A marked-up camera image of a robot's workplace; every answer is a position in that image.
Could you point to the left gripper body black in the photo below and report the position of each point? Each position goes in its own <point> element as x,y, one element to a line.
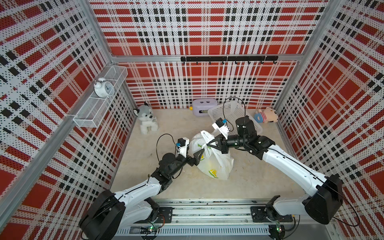
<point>189,161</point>

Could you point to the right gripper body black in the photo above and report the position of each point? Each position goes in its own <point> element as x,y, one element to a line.
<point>225,144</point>

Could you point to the white plastic bag lemon print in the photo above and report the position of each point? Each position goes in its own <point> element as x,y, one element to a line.
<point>212,163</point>

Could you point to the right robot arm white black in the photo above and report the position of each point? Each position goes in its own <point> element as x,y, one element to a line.
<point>323,195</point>

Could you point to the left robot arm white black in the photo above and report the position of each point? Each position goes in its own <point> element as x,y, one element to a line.
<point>135,192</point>

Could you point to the white plastic basket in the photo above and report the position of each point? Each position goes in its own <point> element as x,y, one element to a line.
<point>231,111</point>

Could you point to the purple plastic stool toy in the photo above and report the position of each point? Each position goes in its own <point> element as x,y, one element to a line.
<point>201,106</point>

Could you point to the pink pig plush toy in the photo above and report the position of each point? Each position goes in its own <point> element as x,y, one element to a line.
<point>267,115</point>

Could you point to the grey husky plush toy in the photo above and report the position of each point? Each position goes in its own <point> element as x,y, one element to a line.
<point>147,118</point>

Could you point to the white alarm clock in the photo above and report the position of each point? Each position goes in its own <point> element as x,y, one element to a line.
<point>103,88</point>

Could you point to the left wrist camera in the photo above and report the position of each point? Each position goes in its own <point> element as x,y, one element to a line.
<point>183,146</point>

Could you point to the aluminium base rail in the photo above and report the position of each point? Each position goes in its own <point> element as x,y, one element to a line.
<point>220,218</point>

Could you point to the black wall hook rail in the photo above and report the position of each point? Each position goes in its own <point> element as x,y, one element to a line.
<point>236,59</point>

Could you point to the white wire mesh shelf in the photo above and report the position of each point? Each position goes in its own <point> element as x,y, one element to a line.
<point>94,109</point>

